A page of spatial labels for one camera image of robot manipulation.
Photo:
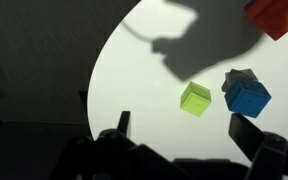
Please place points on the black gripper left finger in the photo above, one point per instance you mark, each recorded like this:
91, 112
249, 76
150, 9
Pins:
124, 126

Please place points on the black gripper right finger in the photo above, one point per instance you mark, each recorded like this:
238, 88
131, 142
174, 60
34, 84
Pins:
247, 135

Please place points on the blue block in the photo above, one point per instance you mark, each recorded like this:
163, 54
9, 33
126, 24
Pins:
247, 100

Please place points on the grey block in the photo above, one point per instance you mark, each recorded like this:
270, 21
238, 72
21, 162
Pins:
239, 75

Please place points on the lime green block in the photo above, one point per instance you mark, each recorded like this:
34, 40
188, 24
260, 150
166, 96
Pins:
195, 100

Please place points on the orange block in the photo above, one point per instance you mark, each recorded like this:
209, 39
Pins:
274, 16

